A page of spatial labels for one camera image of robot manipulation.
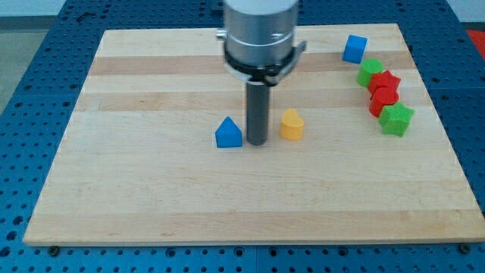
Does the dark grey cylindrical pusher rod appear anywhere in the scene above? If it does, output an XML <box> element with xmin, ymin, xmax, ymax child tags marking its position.
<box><xmin>246</xmin><ymin>83</ymin><xmax>270</xmax><ymax>146</ymax></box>

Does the yellow heart block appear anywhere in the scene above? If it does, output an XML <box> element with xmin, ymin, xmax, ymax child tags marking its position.
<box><xmin>280</xmin><ymin>108</ymin><xmax>305</xmax><ymax>140</ymax></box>

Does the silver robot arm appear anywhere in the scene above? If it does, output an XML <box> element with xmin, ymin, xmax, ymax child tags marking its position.
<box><xmin>217</xmin><ymin>0</ymin><xmax>306</xmax><ymax>146</ymax></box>

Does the red star block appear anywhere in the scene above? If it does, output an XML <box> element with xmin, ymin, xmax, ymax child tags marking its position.
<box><xmin>368</xmin><ymin>71</ymin><xmax>401</xmax><ymax>98</ymax></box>

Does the green star block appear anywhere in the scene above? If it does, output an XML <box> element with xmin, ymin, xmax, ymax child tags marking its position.
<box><xmin>378</xmin><ymin>102</ymin><xmax>415</xmax><ymax>137</ymax></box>

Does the blue pentagon house block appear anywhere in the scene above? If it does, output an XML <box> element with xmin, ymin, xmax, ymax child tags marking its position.
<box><xmin>215</xmin><ymin>116</ymin><xmax>243</xmax><ymax>148</ymax></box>

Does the blue cube block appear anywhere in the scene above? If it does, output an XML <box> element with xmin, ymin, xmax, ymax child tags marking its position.
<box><xmin>342</xmin><ymin>35</ymin><xmax>368</xmax><ymax>64</ymax></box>

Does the green cylinder block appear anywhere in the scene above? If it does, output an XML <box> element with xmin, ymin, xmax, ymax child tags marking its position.
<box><xmin>356</xmin><ymin>58</ymin><xmax>383</xmax><ymax>87</ymax></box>

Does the red cylinder block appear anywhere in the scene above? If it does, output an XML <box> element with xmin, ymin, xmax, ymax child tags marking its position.
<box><xmin>369</xmin><ymin>86</ymin><xmax>399</xmax><ymax>118</ymax></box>

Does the light wooden board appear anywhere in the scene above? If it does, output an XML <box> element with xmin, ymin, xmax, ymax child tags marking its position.
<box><xmin>23</xmin><ymin>24</ymin><xmax>484</xmax><ymax>246</ymax></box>

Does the red object at right edge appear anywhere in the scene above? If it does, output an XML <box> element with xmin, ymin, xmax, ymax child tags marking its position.
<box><xmin>466</xmin><ymin>30</ymin><xmax>485</xmax><ymax>58</ymax></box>

